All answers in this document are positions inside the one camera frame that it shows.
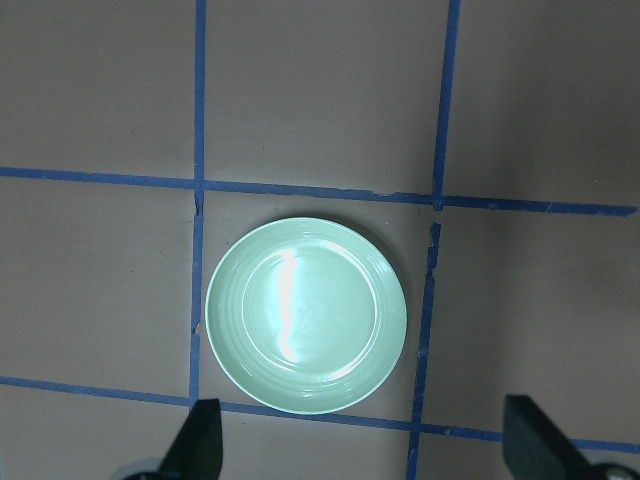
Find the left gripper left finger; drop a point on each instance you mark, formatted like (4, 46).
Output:
(196, 452)

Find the green plate near left arm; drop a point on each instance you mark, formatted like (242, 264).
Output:
(306, 316)

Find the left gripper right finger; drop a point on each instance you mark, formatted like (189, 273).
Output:
(534, 448)

